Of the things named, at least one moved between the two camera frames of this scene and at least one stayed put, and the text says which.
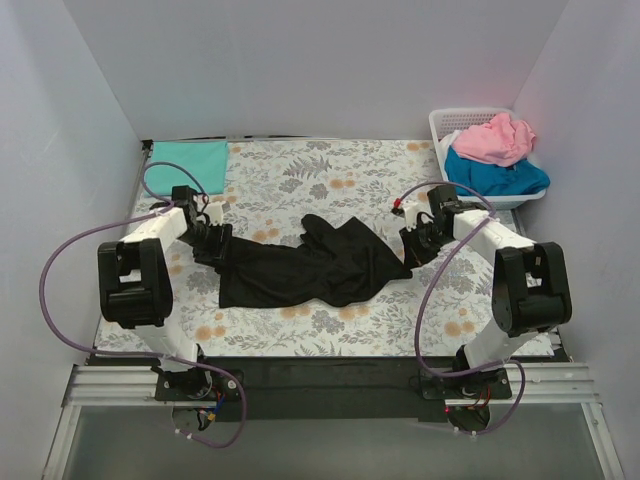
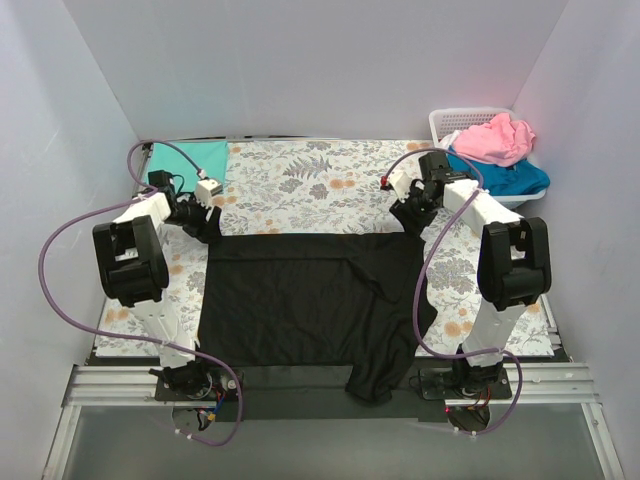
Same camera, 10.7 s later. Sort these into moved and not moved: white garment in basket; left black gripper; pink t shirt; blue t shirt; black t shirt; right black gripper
Moved: black t shirt; right black gripper; left black gripper
Not moved: blue t shirt; pink t shirt; white garment in basket
